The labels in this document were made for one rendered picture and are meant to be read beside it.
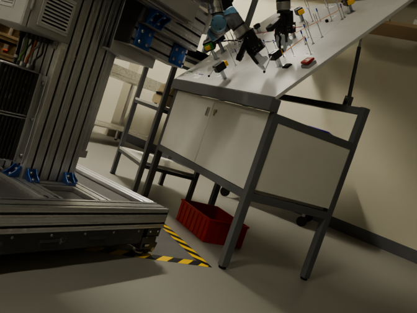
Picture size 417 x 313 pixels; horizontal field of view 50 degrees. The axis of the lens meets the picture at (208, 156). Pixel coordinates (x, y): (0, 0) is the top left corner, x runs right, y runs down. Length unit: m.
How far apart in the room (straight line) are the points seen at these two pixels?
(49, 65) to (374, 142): 3.81
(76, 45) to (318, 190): 1.41
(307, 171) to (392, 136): 2.70
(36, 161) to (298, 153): 1.23
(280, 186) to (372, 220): 2.77
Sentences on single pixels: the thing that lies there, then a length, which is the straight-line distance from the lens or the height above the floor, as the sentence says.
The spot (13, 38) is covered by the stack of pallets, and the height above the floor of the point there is 0.80.
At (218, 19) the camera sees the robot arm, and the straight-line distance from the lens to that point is 2.22.
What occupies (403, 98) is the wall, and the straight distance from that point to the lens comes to 5.04.
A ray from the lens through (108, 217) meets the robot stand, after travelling 1.77.
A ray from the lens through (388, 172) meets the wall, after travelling 4.94.
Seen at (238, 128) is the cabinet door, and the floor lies 0.67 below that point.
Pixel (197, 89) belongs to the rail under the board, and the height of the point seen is 0.83.
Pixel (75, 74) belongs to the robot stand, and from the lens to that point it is 1.85.
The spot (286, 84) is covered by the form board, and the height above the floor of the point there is 0.95.
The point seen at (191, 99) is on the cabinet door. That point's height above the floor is 0.76.
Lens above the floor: 0.66
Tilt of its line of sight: 4 degrees down
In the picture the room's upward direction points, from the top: 19 degrees clockwise
